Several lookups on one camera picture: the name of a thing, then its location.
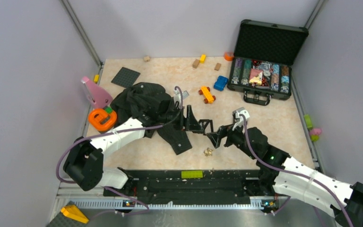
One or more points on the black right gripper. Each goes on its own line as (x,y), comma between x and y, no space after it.
(229,133)

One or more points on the orange curved toy track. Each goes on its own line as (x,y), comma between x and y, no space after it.
(103,119)

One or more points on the small yellow brick left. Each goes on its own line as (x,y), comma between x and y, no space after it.
(96,78)

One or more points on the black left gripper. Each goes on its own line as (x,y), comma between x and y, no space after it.
(190,123)

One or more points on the black poker chip case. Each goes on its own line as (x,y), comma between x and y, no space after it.
(262,60)

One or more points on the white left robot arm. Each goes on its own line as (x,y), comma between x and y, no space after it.
(85,161)

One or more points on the orange cylinder cup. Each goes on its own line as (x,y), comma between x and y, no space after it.
(229,56)

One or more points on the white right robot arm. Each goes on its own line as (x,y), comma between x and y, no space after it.
(282,174)

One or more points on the blue toy brick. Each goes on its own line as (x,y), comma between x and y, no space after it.
(220,83)

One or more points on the yellow cube block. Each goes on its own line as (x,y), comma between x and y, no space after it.
(202,58)

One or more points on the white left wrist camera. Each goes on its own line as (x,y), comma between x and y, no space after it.
(178,97)

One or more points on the green flat brick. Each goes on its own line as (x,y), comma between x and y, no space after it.
(192,174)

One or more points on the dark pinstriped garment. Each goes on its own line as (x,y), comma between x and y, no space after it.
(150,104)

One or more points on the yellow toy brick car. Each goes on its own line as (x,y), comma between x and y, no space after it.
(208,97)

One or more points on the pink toy ramp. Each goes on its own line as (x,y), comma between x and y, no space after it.
(96,95)

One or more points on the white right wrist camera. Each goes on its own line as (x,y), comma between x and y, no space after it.
(240,118)

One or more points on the wooden block centre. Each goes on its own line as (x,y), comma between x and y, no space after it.
(196,63)

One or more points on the pink and green toy pile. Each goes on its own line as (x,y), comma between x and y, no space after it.
(314,133)

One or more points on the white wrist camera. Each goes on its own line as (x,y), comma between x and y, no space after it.
(178,97)
(240,118)

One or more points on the grey square baseplate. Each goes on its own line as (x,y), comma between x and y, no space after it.
(125,77)

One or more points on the black square frame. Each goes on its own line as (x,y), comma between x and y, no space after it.
(207,126)

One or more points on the small wooden block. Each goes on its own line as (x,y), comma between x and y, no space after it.
(217,66)

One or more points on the yellow wedge block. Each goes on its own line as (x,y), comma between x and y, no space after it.
(74,213)

